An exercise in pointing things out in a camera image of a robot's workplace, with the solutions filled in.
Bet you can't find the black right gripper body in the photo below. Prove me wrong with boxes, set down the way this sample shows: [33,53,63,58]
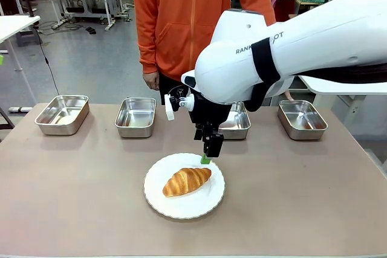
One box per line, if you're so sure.
[189,88,232,129]

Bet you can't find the rectangular steel container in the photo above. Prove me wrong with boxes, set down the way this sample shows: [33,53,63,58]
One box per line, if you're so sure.
[114,97,157,138]
[218,102,252,140]
[277,99,328,141]
[34,94,90,137]

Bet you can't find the golden croissant bread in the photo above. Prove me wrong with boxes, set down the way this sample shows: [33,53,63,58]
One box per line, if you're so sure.
[162,167,212,199]

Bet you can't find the person's right hand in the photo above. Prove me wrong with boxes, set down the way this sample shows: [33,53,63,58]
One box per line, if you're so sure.
[142,70,160,91]

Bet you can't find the small white table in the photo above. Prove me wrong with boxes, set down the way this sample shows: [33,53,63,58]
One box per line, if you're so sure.
[0,15,41,114]

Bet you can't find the black trousers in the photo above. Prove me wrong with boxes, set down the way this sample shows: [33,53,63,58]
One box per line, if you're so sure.
[158,72,194,106]

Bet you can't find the white floor power strip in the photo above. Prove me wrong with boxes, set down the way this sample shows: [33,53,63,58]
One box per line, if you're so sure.
[51,18,68,31]

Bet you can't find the white scalloped plate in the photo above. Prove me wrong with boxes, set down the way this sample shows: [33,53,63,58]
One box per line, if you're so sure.
[143,152,226,220]

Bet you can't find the orange zip hoodie torso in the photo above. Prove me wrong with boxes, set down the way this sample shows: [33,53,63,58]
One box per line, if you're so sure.
[132,0,276,83]

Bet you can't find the dark red cloth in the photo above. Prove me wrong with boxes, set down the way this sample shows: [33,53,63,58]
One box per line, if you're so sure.
[273,0,300,23]

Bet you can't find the large white table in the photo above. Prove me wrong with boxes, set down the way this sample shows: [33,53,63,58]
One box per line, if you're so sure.
[284,75,387,98]

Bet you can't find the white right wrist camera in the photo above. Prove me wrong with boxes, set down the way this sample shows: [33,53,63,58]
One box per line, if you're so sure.
[164,87,196,121]

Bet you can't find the thin black hanging cable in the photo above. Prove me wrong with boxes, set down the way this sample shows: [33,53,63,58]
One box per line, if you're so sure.
[32,27,61,97]

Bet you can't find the black strap on arm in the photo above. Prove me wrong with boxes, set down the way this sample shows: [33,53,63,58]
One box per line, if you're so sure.
[250,39,282,113]

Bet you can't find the black right arm cable sleeve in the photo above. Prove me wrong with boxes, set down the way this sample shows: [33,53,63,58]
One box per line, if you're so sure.
[298,63,387,85]

